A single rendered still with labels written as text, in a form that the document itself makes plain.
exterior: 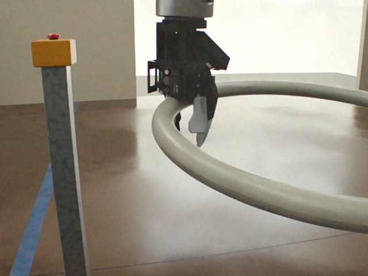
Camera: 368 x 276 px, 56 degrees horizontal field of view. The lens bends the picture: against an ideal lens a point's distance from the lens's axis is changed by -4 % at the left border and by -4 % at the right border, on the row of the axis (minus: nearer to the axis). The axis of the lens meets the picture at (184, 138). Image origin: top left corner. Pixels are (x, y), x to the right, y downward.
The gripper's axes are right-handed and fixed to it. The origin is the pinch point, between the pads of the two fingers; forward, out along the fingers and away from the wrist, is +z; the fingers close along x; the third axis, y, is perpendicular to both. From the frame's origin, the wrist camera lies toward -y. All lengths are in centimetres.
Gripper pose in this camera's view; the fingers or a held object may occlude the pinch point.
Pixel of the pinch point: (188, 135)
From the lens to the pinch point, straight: 64.3
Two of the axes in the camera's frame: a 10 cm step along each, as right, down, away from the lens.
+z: -0.2, 9.4, 3.5
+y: -5.4, 2.9, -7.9
